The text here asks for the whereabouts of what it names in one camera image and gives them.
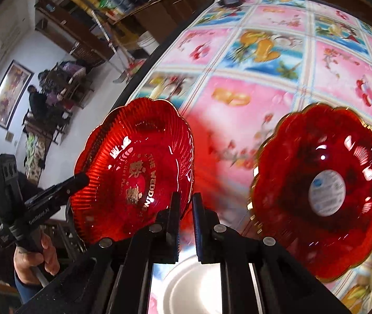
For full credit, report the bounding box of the white foam plate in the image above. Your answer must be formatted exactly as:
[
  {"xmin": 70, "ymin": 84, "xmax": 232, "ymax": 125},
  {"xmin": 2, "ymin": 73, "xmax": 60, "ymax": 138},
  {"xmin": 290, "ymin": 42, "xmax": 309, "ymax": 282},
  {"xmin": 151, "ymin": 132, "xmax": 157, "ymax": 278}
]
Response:
[{"xmin": 148, "ymin": 246, "xmax": 222, "ymax": 314}]

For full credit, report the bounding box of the large red scalloped plate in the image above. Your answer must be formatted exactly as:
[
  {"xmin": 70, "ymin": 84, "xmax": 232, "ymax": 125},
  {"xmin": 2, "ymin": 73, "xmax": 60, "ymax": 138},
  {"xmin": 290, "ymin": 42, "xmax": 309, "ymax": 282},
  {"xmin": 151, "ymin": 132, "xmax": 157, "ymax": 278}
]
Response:
[{"xmin": 69, "ymin": 98, "xmax": 195, "ymax": 245}]

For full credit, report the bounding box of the small red gold-rimmed plate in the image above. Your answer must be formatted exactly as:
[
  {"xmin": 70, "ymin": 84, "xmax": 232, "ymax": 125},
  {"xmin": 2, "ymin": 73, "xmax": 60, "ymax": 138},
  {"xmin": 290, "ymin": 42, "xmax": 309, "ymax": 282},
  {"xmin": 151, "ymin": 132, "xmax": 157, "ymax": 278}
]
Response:
[{"xmin": 250, "ymin": 103, "xmax": 372, "ymax": 282}]

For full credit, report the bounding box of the left hand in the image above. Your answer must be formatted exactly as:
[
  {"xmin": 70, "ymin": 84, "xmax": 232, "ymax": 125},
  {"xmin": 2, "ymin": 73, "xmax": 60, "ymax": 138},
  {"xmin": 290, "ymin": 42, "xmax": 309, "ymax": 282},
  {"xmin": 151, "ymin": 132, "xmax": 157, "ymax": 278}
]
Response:
[{"xmin": 13, "ymin": 233, "xmax": 60, "ymax": 286}]

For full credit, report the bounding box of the seated person in black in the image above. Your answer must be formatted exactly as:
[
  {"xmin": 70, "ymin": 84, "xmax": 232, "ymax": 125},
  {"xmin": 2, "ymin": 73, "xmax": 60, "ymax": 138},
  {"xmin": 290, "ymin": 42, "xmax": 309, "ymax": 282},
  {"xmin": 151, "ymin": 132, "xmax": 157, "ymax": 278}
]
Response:
[{"xmin": 27, "ymin": 85, "xmax": 62, "ymax": 123}]

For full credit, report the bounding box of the broom with red bristles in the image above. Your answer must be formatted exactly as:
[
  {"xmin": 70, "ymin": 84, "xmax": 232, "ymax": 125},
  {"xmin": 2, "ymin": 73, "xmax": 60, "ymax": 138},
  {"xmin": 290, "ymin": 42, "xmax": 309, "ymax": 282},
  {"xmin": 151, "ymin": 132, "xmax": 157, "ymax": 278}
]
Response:
[{"xmin": 91, "ymin": 9, "xmax": 145, "ymax": 84}]

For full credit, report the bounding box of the colourful fruit pattern tablecloth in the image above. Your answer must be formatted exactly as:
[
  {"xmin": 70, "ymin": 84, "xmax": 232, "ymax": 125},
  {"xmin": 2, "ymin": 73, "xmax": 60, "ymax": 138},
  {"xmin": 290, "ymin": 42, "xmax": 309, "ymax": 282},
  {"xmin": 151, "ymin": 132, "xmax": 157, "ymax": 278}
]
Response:
[{"xmin": 127, "ymin": 0, "xmax": 372, "ymax": 314}]

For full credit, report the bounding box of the white plastic bucket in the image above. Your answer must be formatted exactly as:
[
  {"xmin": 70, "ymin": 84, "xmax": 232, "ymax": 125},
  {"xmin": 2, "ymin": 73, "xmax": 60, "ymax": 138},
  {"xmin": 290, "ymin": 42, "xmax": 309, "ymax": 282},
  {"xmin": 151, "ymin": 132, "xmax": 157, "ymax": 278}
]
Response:
[{"xmin": 137, "ymin": 31, "xmax": 160, "ymax": 55}]

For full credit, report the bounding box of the wooden counter cabinet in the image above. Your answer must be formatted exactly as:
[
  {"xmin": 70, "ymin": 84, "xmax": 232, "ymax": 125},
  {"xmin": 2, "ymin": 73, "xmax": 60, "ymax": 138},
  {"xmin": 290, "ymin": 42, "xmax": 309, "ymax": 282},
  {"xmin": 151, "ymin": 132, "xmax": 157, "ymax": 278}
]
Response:
[{"xmin": 35, "ymin": 0, "xmax": 226, "ymax": 63}]

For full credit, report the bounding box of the framed wall painting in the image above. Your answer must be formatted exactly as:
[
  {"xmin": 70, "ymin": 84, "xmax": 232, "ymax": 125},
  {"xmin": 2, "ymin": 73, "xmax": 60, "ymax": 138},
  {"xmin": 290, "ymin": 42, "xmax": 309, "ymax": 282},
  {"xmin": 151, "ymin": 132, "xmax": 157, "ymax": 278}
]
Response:
[{"xmin": 0, "ymin": 60, "xmax": 33, "ymax": 130}]

